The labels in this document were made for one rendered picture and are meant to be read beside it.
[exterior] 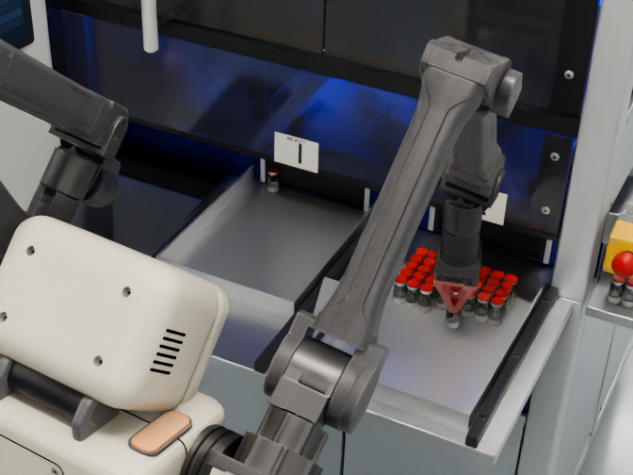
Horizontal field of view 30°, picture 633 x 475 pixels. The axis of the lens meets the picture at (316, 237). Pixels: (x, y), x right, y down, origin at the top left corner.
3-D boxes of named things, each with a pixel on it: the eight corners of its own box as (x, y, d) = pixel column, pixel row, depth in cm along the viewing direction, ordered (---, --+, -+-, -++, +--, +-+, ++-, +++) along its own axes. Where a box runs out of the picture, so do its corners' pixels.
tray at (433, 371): (396, 260, 204) (397, 243, 202) (540, 304, 195) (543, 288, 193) (306, 375, 179) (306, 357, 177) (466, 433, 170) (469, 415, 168)
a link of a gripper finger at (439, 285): (478, 296, 187) (482, 248, 182) (473, 324, 181) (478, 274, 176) (435, 290, 188) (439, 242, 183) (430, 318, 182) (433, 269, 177)
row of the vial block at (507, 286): (411, 274, 201) (413, 252, 198) (511, 305, 195) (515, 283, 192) (406, 281, 199) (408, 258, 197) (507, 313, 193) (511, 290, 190)
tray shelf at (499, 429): (230, 181, 227) (230, 173, 226) (585, 286, 203) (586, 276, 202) (84, 319, 192) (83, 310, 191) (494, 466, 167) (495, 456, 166)
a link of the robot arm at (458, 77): (428, 4, 124) (517, 37, 121) (441, 40, 137) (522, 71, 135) (255, 396, 122) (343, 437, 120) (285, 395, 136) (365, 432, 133)
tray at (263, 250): (252, 179, 225) (252, 164, 223) (378, 216, 216) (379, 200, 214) (156, 273, 199) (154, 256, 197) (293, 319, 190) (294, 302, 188)
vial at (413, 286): (408, 299, 195) (410, 277, 192) (420, 303, 194) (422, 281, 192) (402, 306, 193) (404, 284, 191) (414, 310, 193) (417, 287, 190)
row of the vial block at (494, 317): (400, 287, 198) (402, 266, 195) (502, 320, 191) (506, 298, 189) (396, 295, 196) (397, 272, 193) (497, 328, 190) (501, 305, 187)
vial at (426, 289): (420, 303, 194) (422, 281, 192) (432, 307, 194) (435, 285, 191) (415, 310, 193) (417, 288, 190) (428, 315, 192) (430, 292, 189)
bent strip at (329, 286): (323, 304, 194) (324, 276, 190) (339, 310, 192) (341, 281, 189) (283, 353, 183) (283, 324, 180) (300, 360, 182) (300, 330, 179)
